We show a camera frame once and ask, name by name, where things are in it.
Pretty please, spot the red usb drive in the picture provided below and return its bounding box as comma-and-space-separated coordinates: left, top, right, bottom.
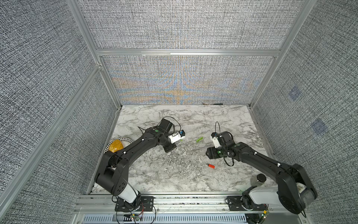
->
207, 163, 215, 169

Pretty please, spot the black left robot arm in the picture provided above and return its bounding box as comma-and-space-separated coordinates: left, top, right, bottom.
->
94, 118, 176, 196

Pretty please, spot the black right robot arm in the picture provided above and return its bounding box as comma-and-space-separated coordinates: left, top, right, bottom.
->
206, 132, 318, 214

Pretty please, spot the striped white bowl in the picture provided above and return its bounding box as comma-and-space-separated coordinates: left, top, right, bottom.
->
104, 137, 133, 153

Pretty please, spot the grey jar with black lid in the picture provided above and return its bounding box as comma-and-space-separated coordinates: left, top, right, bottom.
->
250, 173, 267, 187

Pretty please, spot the yellow sponge in bowl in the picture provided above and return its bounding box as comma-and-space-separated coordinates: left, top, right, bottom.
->
108, 139, 124, 153

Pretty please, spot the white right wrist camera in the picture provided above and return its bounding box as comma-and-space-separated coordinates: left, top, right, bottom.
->
212, 136, 221, 148

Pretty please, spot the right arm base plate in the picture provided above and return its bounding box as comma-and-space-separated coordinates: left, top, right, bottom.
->
225, 196, 268, 211

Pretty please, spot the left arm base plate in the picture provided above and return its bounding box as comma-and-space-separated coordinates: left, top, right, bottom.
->
115, 196, 154, 212

